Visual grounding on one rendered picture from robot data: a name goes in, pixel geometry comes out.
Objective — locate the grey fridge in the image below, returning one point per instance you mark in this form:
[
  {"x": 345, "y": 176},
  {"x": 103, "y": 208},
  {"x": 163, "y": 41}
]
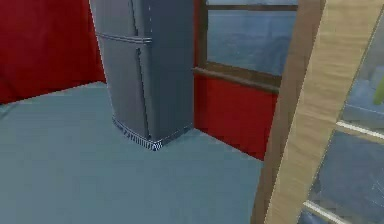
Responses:
[{"x": 160, "y": 66}]

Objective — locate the brown framed window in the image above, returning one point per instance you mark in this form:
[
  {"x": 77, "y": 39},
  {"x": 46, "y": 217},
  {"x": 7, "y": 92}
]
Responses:
[{"x": 246, "y": 43}]

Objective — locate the light wooden shelf unit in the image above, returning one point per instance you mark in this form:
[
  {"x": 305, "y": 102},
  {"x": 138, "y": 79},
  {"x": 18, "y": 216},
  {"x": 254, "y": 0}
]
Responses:
[{"x": 300, "y": 133}]

